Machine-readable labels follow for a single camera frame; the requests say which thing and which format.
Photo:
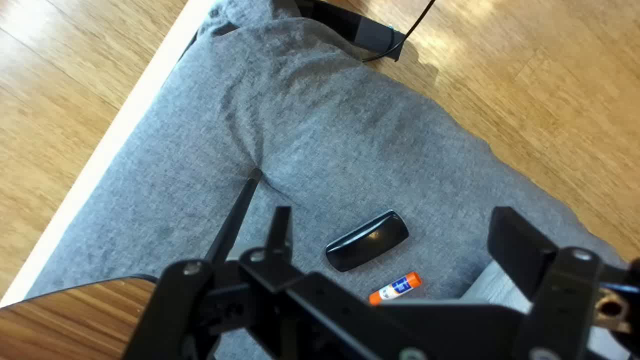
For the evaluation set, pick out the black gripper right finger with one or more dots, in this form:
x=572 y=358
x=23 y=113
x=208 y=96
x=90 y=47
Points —
x=561 y=285

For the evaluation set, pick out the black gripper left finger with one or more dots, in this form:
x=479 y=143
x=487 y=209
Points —
x=192 y=304

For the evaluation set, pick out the white paper sheet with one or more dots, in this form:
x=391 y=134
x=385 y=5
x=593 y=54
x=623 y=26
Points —
x=495 y=286

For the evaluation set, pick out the wooden teardrop side table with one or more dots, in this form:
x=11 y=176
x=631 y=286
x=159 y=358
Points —
x=85 y=323

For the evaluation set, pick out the orange capped glue stick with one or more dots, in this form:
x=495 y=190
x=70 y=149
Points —
x=397 y=289

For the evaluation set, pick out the grey fabric mattress cover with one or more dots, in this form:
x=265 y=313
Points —
x=280 y=107

